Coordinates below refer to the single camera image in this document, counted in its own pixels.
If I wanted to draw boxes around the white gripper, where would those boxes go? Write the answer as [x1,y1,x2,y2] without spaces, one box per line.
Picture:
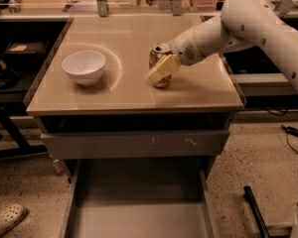
[144,28,203,85]

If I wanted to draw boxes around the orange soda can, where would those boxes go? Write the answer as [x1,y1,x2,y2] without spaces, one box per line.
[148,43,174,89]

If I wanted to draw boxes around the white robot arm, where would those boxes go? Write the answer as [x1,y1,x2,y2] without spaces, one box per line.
[145,0,298,93]

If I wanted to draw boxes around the grey top drawer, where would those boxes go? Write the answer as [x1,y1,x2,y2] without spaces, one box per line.
[41,130,229,160]

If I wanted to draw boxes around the grey drawer cabinet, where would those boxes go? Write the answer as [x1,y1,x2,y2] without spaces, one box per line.
[23,15,247,183]

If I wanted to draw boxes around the open middle drawer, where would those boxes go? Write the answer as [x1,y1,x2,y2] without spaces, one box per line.
[60,158,220,238]

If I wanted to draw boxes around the white bowl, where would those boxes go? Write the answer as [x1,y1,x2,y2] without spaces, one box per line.
[62,51,106,86]

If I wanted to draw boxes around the black power adapter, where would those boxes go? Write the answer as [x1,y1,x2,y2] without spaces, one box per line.
[281,125,298,137]

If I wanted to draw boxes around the black metal bar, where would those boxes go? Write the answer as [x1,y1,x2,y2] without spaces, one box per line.
[243,185,270,238]

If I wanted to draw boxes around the white croc shoe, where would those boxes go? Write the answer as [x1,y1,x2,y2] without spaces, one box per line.
[0,204,27,237]

